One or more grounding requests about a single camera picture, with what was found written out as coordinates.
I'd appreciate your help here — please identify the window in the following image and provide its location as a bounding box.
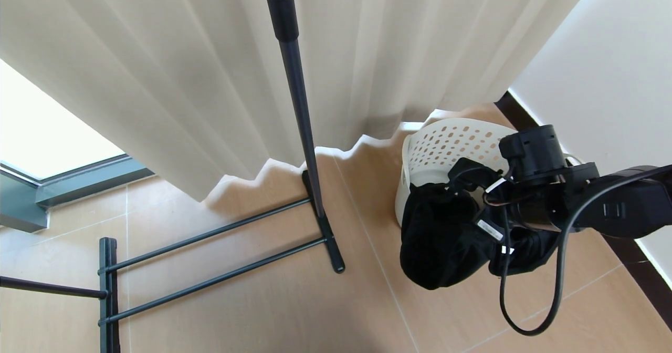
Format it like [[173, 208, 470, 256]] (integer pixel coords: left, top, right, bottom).
[[0, 59, 155, 233]]

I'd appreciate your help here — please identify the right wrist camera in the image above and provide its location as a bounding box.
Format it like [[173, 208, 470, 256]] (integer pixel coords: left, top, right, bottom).
[[449, 158, 500, 195]]

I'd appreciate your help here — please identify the black clothes rack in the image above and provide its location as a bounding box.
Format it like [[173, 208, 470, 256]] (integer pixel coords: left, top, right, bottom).
[[0, 0, 345, 353]]

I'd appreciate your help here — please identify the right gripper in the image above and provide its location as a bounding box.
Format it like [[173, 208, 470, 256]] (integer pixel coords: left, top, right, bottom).
[[472, 185, 563, 248]]

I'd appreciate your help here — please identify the black knitted garment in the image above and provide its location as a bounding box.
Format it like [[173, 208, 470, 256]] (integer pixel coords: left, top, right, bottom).
[[400, 182, 497, 290]]

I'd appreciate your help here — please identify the white laundry basket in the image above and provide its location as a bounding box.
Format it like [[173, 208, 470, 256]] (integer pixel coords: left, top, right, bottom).
[[395, 117, 518, 227]]

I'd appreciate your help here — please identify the beige curtain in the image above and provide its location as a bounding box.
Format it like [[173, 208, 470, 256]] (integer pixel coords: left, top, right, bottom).
[[0, 0, 599, 202]]

